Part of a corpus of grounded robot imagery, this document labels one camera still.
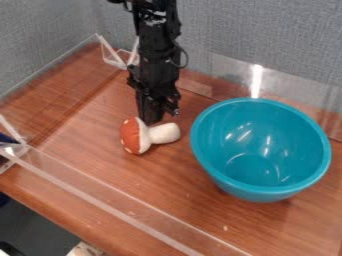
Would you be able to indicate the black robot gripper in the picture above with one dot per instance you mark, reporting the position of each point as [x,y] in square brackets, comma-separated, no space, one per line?
[152,78]

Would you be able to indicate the white brown toy mushroom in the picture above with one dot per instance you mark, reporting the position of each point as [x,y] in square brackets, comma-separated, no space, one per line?
[137,136]

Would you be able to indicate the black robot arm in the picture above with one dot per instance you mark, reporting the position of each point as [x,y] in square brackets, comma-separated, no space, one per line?
[156,25]

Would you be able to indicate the blue plastic bowl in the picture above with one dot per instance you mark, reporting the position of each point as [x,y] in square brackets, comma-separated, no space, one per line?
[260,148]

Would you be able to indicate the clear acrylic back barrier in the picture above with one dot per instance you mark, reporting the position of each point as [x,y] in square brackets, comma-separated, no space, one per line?
[232,78]

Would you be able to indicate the clear acrylic barrier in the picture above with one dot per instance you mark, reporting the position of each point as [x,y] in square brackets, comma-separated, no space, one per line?
[104,215]
[232,78]
[49,65]

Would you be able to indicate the clear acrylic left barrier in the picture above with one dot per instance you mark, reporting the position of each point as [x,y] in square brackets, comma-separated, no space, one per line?
[49,65]

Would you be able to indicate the clear acrylic front barrier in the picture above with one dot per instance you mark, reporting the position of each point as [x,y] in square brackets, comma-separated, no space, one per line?
[104,215]

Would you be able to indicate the clear acrylic corner bracket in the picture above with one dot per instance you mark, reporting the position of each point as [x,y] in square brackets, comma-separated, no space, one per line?
[119,57]

